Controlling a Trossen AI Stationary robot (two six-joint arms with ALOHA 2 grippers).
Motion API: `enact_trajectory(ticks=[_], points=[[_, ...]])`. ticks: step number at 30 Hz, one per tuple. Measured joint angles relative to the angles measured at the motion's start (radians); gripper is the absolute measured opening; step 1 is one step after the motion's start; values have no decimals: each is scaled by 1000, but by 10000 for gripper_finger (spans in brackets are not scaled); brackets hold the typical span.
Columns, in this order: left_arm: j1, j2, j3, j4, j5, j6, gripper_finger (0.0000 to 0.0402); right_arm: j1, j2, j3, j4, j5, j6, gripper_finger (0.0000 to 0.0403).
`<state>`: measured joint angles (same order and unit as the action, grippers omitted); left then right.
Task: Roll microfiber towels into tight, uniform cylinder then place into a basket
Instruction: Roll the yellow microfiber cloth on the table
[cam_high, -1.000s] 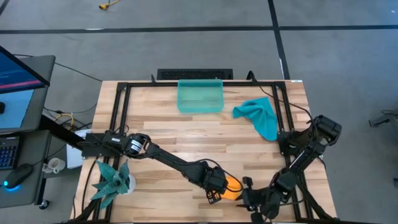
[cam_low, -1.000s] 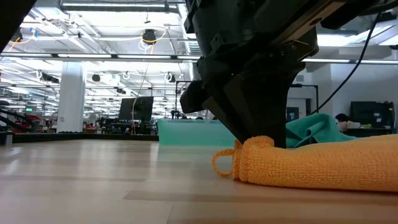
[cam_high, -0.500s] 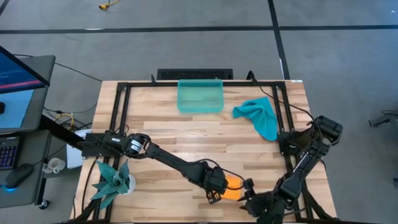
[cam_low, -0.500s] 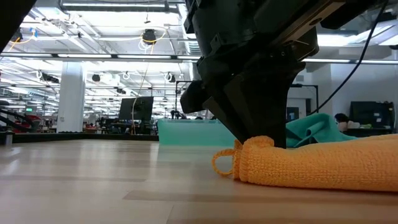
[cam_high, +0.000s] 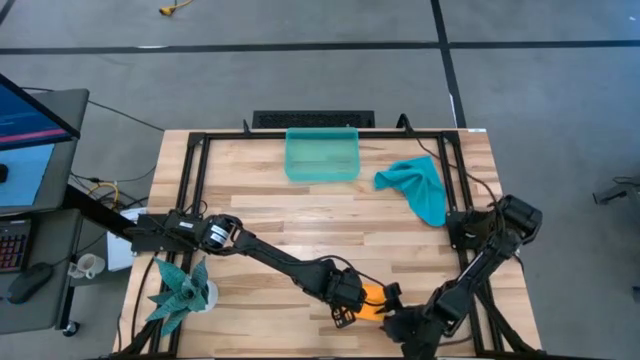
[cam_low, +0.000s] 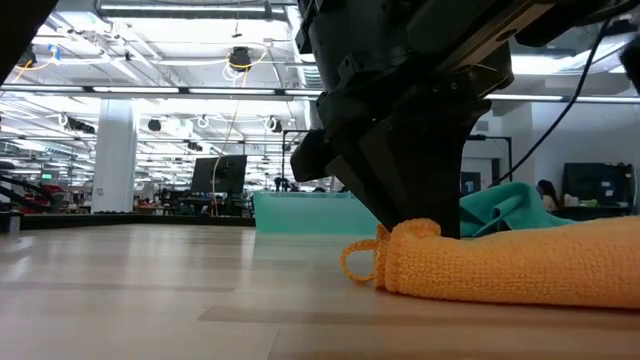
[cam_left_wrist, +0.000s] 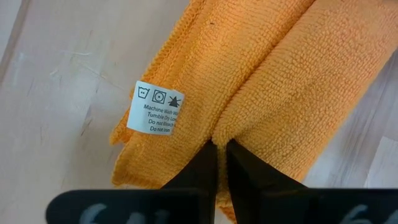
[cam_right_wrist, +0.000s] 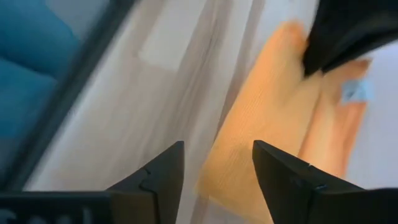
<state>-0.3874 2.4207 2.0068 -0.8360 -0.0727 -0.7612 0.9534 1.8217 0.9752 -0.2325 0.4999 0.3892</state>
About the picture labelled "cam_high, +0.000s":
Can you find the white mug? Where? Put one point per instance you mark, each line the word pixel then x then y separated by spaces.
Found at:
pixel 90 265

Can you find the black caster wheel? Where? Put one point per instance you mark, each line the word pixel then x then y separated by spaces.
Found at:
pixel 71 328

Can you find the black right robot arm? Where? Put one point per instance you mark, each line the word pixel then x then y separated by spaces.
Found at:
pixel 480 260

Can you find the artificial plant in white pot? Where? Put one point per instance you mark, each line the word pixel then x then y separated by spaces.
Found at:
pixel 182 295

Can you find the teal microfiber towel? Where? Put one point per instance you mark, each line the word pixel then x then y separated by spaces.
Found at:
pixel 420 190

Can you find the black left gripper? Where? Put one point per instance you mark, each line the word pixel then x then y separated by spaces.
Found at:
pixel 346 292

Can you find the orange microfiber towel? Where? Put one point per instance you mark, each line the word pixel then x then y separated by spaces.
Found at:
pixel 372 305

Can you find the black metal table frame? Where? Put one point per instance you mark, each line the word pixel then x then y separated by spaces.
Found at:
pixel 320 135

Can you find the grey keyboard desk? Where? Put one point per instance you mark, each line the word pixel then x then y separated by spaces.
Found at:
pixel 55 240

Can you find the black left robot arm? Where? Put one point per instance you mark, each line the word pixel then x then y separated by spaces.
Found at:
pixel 280 257

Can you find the black desk support beam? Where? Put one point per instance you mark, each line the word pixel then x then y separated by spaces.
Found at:
pixel 90 210

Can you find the teal translucent plastic basket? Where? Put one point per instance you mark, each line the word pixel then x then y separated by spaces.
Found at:
pixel 322 155

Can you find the computer monitor with blue screen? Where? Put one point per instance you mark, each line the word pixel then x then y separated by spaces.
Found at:
pixel 25 120

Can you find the small black desk device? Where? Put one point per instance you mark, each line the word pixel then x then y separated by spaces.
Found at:
pixel 2 173

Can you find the black computer mouse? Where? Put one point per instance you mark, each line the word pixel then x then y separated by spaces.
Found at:
pixel 30 282

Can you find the black stand foot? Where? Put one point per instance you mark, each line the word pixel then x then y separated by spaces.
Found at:
pixel 612 192

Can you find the backlit computer keyboard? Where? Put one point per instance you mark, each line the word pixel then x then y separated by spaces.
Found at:
pixel 12 247

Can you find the white paper sheet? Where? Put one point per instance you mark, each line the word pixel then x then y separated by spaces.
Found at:
pixel 117 250

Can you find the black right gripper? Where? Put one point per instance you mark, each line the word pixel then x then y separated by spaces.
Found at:
pixel 412 332

